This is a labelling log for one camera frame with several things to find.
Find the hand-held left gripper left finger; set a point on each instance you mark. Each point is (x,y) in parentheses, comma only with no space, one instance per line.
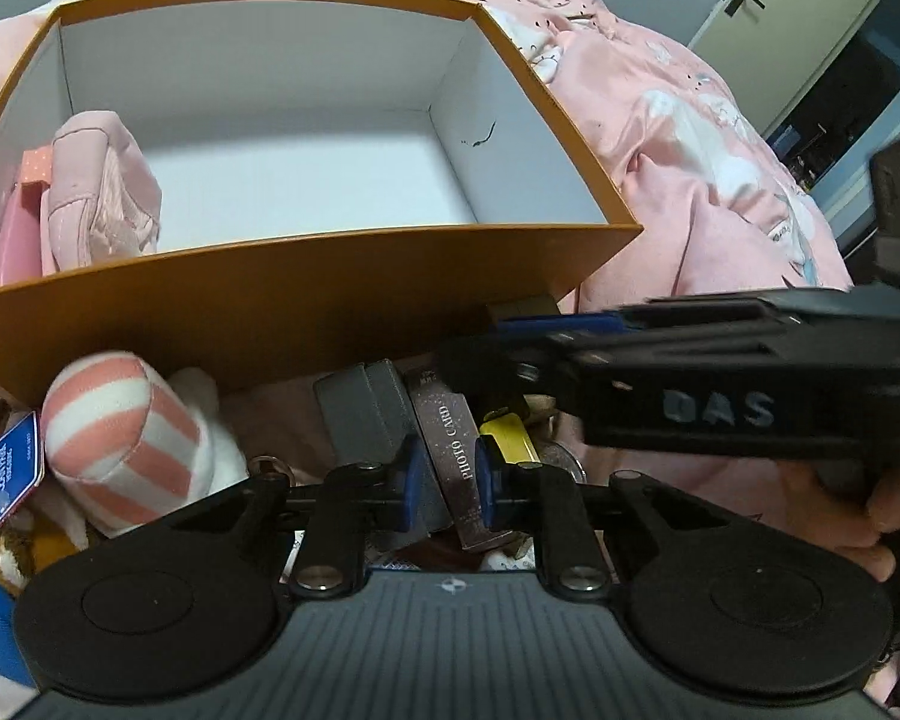
(407,484)

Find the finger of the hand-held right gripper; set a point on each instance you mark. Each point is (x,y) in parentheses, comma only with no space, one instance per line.
(562,326)
(480,367)

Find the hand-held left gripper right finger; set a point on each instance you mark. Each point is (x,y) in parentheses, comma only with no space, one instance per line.
(486,487)

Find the gold box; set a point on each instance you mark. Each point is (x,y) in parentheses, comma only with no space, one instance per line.
(525,307)

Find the glittery dark card box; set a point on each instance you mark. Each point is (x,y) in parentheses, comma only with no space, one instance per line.
(450,442)

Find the dark grey box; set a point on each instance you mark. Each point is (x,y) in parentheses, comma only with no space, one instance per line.
(360,412)

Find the orange cardboard box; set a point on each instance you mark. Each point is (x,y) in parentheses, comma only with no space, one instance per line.
(195,315)

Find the white plush toy pink stripes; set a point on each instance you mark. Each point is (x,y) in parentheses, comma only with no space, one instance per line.
(120,442)

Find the person's right hand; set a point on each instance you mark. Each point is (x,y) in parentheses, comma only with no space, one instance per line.
(881,514)

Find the yellow plastic item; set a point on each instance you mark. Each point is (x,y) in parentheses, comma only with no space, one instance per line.
(514,439)

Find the round clear lid jar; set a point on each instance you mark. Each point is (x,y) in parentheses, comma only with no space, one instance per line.
(562,459)

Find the pink printed blanket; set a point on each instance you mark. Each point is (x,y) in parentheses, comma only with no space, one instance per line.
(720,202)

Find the cream door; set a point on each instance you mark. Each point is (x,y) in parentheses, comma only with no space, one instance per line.
(795,15)

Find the brown white plush dog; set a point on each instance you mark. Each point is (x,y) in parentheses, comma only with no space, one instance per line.
(15,562)

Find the blue paper tag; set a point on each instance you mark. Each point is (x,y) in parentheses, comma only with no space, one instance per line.
(4,480)

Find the pink fabric pouch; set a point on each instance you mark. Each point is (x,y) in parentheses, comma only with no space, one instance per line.
(82,187)

